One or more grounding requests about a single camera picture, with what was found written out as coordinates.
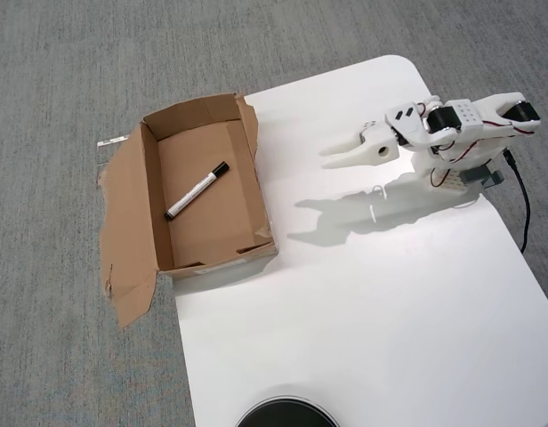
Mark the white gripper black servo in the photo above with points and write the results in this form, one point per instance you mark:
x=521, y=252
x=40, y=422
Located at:
x=375, y=151

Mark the white marker pen black cap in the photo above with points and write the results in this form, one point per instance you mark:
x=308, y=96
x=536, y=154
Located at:
x=196, y=190

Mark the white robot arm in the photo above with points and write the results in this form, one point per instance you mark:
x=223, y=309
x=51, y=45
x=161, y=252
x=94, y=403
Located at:
x=467, y=116

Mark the open brown cardboard box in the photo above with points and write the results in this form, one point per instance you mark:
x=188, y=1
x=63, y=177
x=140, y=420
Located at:
x=211, y=222

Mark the white paper strip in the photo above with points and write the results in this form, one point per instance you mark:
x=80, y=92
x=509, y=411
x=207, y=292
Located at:
x=113, y=141

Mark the black round disc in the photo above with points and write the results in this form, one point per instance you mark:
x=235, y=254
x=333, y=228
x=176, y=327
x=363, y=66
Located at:
x=285, y=413

